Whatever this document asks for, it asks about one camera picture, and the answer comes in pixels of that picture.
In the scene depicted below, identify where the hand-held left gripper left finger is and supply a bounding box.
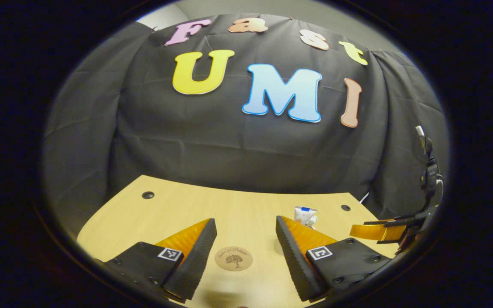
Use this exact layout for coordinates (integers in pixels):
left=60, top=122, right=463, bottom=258
left=104, top=218, right=218, bottom=303

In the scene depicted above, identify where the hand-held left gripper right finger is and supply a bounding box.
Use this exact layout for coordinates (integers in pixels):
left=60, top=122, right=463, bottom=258
left=276, top=215, right=391, bottom=302

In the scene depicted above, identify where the round brown coaster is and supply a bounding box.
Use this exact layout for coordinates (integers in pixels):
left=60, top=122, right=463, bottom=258
left=214, top=246, right=253, bottom=272

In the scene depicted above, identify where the white toothpaste tube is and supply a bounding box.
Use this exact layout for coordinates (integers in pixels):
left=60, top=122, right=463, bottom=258
left=294, top=206, right=318, bottom=226

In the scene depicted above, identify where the light wooden desktop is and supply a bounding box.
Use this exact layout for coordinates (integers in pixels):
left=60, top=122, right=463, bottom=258
left=77, top=175, right=401, bottom=308

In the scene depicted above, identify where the black backdrop cloth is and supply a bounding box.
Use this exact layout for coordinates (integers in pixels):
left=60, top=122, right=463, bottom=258
left=42, top=14, right=450, bottom=240

